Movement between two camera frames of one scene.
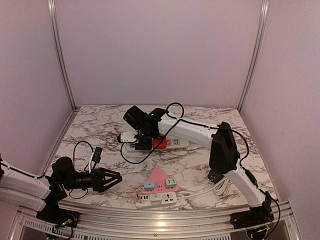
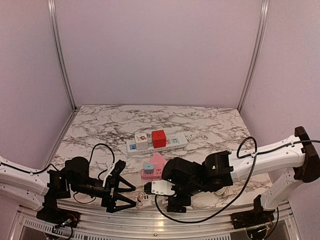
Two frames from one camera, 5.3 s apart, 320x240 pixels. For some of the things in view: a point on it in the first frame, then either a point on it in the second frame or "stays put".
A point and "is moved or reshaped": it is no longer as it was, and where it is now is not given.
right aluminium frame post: (262, 22) stays put
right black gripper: (147, 147) → (175, 204)
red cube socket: (163, 145) stays put
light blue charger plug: (149, 185) is moved or reshaped
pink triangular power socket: (160, 179) is moved or reshaped
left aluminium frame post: (51, 4) stays put
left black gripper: (98, 184) → (107, 198)
